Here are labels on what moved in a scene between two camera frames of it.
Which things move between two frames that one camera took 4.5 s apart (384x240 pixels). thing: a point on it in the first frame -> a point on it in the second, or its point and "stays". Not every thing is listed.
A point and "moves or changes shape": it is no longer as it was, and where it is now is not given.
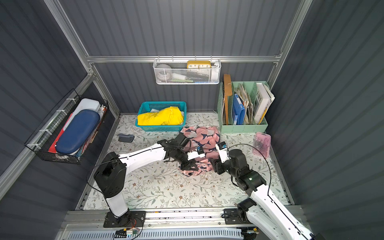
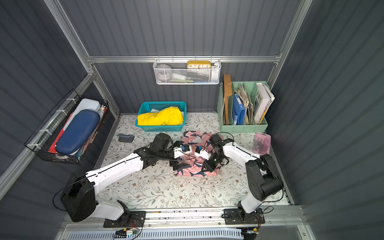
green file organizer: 242,106 stays
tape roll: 164,72 stays
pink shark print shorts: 207,137 moves or changes shape
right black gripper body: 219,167 -> 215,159
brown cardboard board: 228,92 stays
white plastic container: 84,104 stays
